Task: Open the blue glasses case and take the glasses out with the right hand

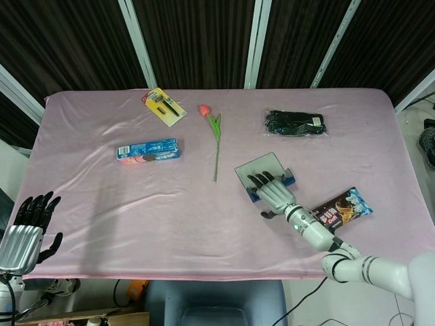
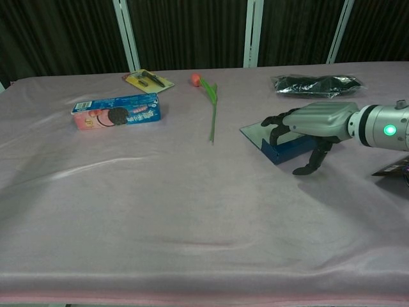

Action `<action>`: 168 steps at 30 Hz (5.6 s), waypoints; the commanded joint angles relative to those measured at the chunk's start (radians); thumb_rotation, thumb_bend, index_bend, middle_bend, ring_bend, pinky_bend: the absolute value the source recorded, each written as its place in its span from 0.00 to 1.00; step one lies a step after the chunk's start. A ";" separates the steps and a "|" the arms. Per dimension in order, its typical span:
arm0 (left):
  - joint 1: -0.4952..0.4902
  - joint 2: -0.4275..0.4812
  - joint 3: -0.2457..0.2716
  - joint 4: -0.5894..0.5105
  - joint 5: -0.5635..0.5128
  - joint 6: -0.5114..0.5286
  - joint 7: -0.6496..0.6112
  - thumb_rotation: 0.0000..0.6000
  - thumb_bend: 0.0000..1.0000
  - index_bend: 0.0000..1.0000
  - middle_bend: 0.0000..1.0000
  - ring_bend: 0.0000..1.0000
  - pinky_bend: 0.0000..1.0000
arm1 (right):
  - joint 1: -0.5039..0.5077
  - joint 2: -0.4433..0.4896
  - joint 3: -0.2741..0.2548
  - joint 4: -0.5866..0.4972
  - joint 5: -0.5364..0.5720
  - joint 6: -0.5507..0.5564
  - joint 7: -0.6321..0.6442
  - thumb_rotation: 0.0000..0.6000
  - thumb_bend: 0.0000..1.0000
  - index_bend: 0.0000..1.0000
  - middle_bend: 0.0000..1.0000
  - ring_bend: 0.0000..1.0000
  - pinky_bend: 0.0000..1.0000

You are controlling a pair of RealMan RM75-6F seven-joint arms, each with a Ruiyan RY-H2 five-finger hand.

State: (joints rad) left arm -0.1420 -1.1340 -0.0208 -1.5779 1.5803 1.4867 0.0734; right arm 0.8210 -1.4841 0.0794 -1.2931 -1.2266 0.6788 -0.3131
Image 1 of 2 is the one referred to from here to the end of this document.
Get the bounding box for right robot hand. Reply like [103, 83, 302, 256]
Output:
[247, 171, 295, 218]

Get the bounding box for yellow razor blister pack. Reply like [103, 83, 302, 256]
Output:
[141, 87, 188, 128]

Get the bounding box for blue glasses case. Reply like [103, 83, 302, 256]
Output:
[234, 152, 296, 204]

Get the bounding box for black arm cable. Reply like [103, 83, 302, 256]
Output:
[278, 276, 329, 326]

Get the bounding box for brown cardboard box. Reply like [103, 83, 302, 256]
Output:
[13, 310, 151, 326]

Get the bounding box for white metal frame post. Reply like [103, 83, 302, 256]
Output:
[118, 0, 159, 90]
[311, 0, 361, 89]
[396, 66, 435, 113]
[0, 64, 45, 126]
[243, 0, 273, 90]

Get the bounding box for pink tablecloth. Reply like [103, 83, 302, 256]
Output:
[22, 88, 422, 281]

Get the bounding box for grey blue chair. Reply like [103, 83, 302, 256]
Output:
[144, 280, 288, 326]

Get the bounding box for grey shoe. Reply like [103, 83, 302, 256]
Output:
[417, 125, 435, 167]

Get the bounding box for white black sneaker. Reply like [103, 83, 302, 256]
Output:
[46, 278, 77, 298]

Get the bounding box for artificial orange tulip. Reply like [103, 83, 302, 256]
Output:
[198, 104, 222, 185]

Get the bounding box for blue pink cookie box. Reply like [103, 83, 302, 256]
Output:
[116, 137, 185, 167]

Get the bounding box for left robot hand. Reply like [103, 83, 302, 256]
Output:
[0, 191, 64, 275]

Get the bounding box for orange plastic device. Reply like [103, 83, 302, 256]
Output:
[126, 280, 149, 304]

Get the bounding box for black pleated curtain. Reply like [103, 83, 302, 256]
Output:
[0, 0, 435, 149]

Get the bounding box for brown blue snack bag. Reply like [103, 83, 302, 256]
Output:
[311, 185, 375, 235]

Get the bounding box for black gloves in plastic bag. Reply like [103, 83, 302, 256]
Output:
[264, 108, 331, 138]

